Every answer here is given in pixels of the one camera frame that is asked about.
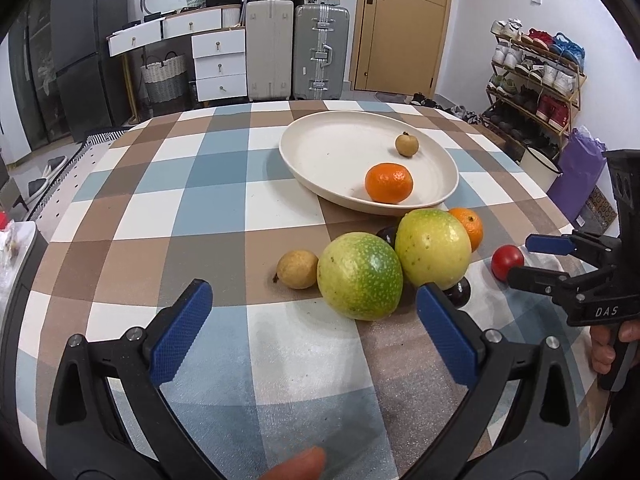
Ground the red tomato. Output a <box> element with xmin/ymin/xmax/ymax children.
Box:
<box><xmin>490</xmin><ymin>245</ymin><xmax>525</xmax><ymax>283</ymax></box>

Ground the yellow green passion fruit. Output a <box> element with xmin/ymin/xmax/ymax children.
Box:
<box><xmin>395</xmin><ymin>209</ymin><xmax>472</xmax><ymax>290</ymax></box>

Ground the brown longan fruit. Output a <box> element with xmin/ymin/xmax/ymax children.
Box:
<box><xmin>395</xmin><ymin>131</ymin><xmax>420</xmax><ymax>158</ymax></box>

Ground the orange mandarin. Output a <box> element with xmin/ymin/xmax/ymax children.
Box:
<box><xmin>364</xmin><ymin>162</ymin><xmax>413</xmax><ymax>205</ymax></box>
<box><xmin>448</xmin><ymin>207</ymin><xmax>484</xmax><ymax>252</ymax></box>

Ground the right hand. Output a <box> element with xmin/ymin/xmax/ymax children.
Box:
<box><xmin>589</xmin><ymin>320</ymin><xmax>640</xmax><ymax>375</ymax></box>

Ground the left hand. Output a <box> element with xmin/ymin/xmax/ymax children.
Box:
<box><xmin>260</xmin><ymin>446</ymin><xmax>326</xmax><ymax>480</ymax></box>

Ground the purple bag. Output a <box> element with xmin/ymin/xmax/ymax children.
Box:
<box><xmin>548</xmin><ymin>126</ymin><xmax>606</xmax><ymax>222</ymax></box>

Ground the checkered tablecloth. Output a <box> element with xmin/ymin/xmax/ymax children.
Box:
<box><xmin>14</xmin><ymin>98</ymin><xmax>609</xmax><ymax>480</ymax></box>

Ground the shoe rack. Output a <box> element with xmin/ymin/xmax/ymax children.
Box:
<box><xmin>480</xmin><ymin>18</ymin><xmax>587</xmax><ymax>160</ymax></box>

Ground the cream round plate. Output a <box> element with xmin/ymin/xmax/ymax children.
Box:
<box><xmin>279</xmin><ymin>110</ymin><xmax>460</xmax><ymax>217</ymax></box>

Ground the wooden door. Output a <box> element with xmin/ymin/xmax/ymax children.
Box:
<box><xmin>349</xmin><ymin>0</ymin><xmax>452</xmax><ymax>98</ymax></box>

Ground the silver suitcase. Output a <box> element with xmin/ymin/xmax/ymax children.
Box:
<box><xmin>292</xmin><ymin>4</ymin><xmax>349</xmax><ymax>100</ymax></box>

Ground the woven laundry basket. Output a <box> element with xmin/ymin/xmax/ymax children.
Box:
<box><xmin>141</xmin><ymin>51</ymin><xmax>189</xmax><ymax>104</ymax></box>

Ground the beige suitcase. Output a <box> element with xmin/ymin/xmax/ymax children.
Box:
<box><xmin>245</xmin><ymin>0</ymin><xmax>294</xmax><ymax>101</ymax></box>

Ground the white drawer cabinet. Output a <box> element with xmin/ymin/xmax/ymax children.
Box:
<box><xmin>107</xmin><ymin>6</ymin><xmax>248</xmax><ymax>102</ymax></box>

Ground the black refrigerator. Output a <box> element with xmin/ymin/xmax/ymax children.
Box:
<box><xmin>51</xmin><ymin>0</ymin><xmax>130</xmax><ymax>143</ymax></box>

